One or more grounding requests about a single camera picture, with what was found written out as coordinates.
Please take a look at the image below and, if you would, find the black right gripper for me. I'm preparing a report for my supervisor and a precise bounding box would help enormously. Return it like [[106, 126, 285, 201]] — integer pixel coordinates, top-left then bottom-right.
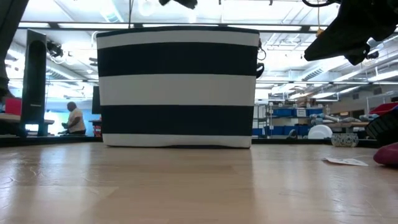
[[303, 0, 398, 67]]

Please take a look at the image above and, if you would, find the black garment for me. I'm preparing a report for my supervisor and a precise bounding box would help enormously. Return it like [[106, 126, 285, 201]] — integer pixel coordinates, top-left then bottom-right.
[[364, 108, 398, 147]]

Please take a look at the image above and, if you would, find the maroon sock pink toe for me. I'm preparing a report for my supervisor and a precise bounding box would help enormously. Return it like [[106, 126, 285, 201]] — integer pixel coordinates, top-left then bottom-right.
[[373, 142, 398, 167]]

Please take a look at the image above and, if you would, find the red storage bin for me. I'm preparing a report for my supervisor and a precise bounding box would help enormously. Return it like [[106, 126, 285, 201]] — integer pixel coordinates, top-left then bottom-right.
[[368, 101, 398, 116]]

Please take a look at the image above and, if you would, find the wooden workbench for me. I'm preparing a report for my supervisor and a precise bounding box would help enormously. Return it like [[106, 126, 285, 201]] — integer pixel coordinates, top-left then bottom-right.
[[325, 120, 371, 134]]

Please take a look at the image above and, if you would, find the navy white striped fabric basket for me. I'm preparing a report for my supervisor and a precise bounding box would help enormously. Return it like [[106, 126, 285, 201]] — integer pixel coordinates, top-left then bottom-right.
[[95, 25, 267, 149]]

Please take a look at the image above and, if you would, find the white round disc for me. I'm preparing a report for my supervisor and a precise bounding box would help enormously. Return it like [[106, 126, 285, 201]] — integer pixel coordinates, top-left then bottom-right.
[[307, 124, 334, 140]]

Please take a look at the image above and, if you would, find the blue storage bin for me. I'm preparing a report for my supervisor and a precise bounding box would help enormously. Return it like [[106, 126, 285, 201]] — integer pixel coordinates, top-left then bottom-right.
[[252, 124, 312, 137], [272, 107, 325, 118]]

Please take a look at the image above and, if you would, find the patterned ceramic bowl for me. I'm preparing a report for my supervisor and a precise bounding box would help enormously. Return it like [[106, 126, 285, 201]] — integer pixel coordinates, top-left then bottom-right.
[[330, 133, 359, 148]]

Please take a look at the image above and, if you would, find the black overhead bar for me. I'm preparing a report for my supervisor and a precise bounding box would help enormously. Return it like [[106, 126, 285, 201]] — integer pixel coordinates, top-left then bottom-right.
[[17, 21, 331, 34]]

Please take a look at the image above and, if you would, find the white paper tag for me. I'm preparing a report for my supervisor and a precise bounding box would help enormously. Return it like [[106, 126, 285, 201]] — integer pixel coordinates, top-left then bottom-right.
[[322, 156, 369, 167]]

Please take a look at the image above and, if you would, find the black ceiling device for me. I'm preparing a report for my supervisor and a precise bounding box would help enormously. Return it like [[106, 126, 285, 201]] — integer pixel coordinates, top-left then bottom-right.
[[46, 41, 65, 59]]

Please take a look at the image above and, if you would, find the black monitor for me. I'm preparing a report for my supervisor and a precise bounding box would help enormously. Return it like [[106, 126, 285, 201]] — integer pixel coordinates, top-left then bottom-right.
[[91, 85, 102, 115]]

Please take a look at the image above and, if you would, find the person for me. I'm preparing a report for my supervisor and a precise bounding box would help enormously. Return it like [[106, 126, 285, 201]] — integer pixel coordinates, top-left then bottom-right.
[[60, 101, 87, 136]]

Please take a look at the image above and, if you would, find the red box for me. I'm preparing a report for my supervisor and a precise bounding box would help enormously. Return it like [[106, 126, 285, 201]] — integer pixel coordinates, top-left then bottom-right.
[[4, 97, 23, 116]]

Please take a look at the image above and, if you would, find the yellow hanging cord hook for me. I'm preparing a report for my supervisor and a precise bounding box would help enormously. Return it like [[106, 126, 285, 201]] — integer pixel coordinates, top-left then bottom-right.
[[315, 0, 325, 38]]

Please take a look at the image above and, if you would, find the thin hanging cable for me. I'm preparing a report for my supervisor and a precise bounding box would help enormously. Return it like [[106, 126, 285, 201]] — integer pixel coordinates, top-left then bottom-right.
[[127, 0, 135, 28]]

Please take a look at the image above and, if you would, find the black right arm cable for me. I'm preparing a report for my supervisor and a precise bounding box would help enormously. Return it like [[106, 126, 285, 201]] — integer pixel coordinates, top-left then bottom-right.
[[300, 0, 342, 8]]

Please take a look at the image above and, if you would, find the black aluminium table frame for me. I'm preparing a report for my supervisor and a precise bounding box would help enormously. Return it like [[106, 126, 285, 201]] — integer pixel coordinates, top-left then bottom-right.
[[0, 136, 382, 149]]

